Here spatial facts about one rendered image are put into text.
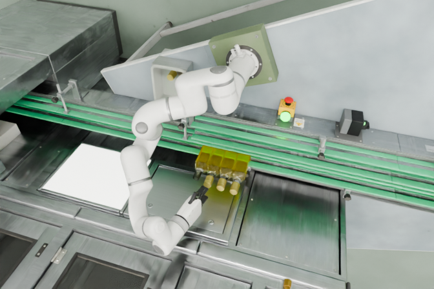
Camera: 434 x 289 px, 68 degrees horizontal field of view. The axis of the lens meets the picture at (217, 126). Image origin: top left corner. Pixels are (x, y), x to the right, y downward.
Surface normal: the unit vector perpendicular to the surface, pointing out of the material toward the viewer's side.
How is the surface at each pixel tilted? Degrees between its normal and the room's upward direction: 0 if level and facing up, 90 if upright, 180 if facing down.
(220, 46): 3
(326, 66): 0
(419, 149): 90
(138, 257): 90
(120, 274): 90
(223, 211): 90
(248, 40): 3
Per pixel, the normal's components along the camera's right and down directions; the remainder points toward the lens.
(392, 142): 0.03, -0.76
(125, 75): -0.28, 0.62
